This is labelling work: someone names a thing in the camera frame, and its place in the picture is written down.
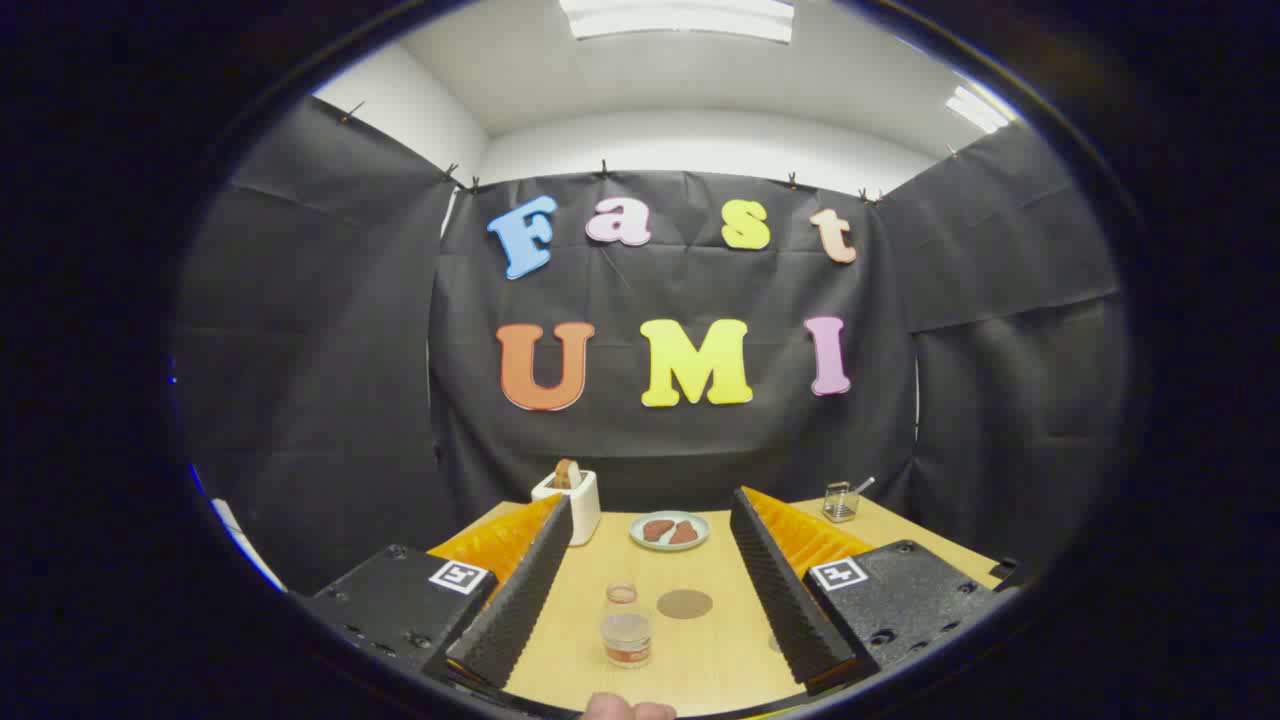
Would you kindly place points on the clear plastic bottle red label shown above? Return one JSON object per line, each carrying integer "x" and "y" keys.
{"x": 626, "y": 635}

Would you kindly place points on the black table clamp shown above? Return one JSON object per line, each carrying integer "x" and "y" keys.
{"x": 1008, "y": 573}

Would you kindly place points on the brown meat slice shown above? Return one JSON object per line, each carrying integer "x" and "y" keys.
{"x": 685, "y": 534}
{"x": 657, "y": 529}

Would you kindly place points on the white toaster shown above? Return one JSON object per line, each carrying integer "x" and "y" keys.
{"x": 582, "y": 510}

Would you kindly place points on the silver spoon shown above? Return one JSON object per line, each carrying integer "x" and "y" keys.
{"x": 864, "y": 485}

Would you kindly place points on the brown bread slice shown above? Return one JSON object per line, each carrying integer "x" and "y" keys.
{"x": 566, "y": 474}

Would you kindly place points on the round brown coaster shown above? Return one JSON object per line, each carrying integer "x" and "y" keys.
{"x": 685, "y": 604}

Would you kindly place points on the pale green plate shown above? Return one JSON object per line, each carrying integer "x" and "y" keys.
{"x": 670, "y": 546}

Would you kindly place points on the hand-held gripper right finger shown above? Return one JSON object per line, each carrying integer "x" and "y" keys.
{"x": 785, "y": 600}

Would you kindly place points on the long ceiling light panel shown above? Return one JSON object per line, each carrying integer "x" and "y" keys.
{"x": 680, "y": 18}

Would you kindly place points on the wooden table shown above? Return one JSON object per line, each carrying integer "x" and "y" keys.
{"x": 700, "y": 655}

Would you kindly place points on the small ceiling light panel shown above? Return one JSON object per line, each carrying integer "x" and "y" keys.
{"x": 978, "y": 109}

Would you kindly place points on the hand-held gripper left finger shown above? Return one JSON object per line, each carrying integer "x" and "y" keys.
{"x": 520, "y": 600}

